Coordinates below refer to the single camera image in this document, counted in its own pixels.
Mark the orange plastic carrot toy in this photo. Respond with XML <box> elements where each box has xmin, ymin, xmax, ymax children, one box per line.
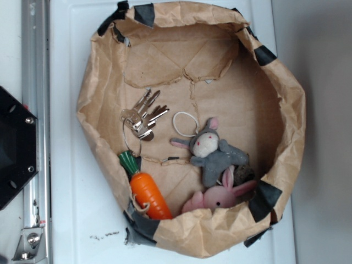
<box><xmin>118</xmin><ymin>151</ymin><xmax>173</xmax><ymax>220</ymax></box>

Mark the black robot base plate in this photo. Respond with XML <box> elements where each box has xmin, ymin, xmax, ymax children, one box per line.
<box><xmin>1</xmin><ymin>87</ymin><xmax>38</xmax><ymax>210</ymax></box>

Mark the silver keys bunch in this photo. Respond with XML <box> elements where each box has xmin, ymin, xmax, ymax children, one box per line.
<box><xmin>119</xmin><ymin>89</ymin><xmax>169</xmax><ymax>157</ymax></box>

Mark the dark brown fuzzy ball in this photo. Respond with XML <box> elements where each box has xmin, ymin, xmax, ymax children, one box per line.
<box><xmin>234</xmin><ymin>164</ymin><xmax>255</xmax><ymax>186</ymax></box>

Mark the pink plush bunny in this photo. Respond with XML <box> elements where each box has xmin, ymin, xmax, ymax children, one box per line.
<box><xmin>181</xmin><ymin>165</ymin><xmax>257</xmax><ymax>213</ymax></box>

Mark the aluminium extrusion rail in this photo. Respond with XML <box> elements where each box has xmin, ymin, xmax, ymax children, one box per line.
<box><xmin>11</xmin><ymin>1</ymin><xmax>53</xmax><ymax>263</ymax></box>

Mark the brown paper bag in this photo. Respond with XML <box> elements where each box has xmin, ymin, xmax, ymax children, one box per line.
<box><xmin>77</xmin><ymin>2</ymin><xmax>306</xmax><ymax>258</ymax></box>

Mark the grey plush bunny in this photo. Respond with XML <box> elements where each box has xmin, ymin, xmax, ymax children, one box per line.
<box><xmin>170</xmin><ymin>117</ymin><xmax>249</xmax><ymax>188</ymax></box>

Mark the metal corner bracket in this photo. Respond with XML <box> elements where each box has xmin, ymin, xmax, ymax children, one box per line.
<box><xmin>11</xmin><ymin>227</ymin><xmax>46</xmax><ymax>263</ymax></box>

